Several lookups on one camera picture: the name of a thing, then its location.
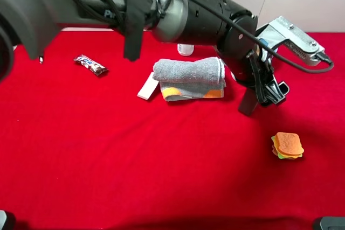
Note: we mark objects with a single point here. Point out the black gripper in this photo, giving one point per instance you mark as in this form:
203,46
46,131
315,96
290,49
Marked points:
232,46

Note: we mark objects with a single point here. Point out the dark grey pump bottle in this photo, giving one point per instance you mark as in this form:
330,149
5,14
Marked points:
248,103

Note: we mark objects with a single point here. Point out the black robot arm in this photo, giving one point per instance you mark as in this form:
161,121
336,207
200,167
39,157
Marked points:
35,23

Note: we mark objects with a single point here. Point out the toy sandwich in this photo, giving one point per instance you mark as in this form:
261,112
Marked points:
287,146

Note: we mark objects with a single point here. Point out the grey orange folded towel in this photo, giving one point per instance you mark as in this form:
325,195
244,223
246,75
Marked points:
184,80

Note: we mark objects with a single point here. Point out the blue white spray bottle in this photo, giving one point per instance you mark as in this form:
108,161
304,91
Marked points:
185,49

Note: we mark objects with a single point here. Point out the white paper tag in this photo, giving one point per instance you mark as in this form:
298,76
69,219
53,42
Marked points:
148,88

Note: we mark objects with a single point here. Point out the black base corner right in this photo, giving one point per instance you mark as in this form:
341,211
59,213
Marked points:
329,223

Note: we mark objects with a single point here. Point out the black base corner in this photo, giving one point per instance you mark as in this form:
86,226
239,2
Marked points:
329,223
7,220

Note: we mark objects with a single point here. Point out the chocolate bar wrapper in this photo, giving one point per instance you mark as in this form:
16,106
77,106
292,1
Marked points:
95,67

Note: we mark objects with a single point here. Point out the red tablecloth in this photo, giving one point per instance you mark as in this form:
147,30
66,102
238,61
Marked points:
80,151

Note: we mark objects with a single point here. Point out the black base corner left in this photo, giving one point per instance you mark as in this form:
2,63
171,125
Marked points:
7,220

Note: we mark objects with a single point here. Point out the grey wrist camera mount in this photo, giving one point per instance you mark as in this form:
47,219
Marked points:
280,31

